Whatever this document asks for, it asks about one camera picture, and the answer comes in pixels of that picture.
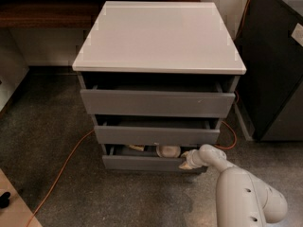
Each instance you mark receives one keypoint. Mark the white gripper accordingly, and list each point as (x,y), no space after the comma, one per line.
(196,160)

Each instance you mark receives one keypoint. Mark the dark wooden shelf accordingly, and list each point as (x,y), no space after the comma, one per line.
(55,13)

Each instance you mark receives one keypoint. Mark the grey drawer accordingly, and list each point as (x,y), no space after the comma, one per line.
(157,133)
(119,157)
(157,103)

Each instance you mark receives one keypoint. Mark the grey drawer cabinet white top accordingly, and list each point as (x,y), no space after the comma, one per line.
(159,46)

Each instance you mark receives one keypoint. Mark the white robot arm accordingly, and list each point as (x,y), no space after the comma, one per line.
(242,199)

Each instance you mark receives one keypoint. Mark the brown snack bag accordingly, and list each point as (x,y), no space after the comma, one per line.
(137,147)

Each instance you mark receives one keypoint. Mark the light wooden board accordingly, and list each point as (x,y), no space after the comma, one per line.
(17,214)

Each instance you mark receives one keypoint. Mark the grey middle drawer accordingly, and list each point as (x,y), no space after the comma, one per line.
(157,133)

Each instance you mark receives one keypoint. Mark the grey top drawer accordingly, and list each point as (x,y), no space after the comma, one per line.
(157,103)

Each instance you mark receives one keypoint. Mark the black knob on wood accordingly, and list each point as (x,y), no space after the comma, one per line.
(4,200)

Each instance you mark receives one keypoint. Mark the white bowl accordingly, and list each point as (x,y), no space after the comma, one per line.
(168,151)

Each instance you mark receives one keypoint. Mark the grey bottom drawer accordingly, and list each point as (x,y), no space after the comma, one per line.
(119,157)

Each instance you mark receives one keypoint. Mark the black cabinet on right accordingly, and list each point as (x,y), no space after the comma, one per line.
(271,90)

